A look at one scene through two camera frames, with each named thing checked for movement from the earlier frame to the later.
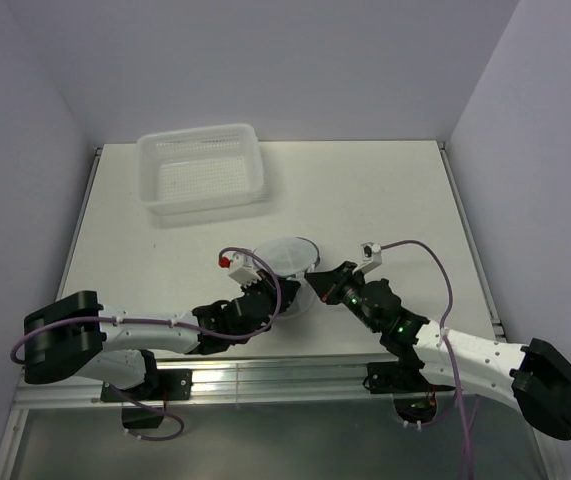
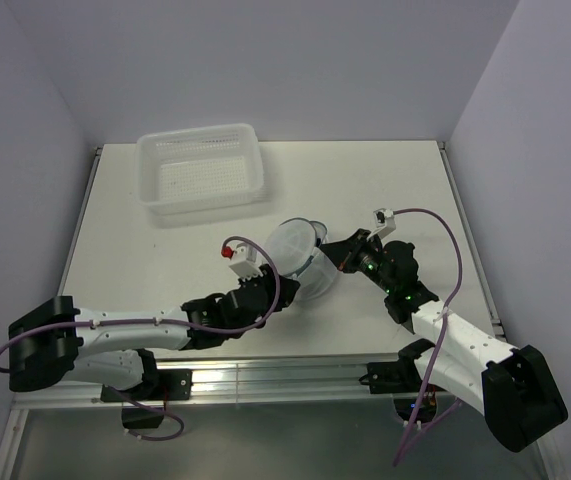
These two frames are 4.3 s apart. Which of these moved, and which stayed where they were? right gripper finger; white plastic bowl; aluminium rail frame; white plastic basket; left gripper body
Moved: white plastic bowl; right gripper finger
Stayed: left gripper body; white plastic basket; aluminium rail frame
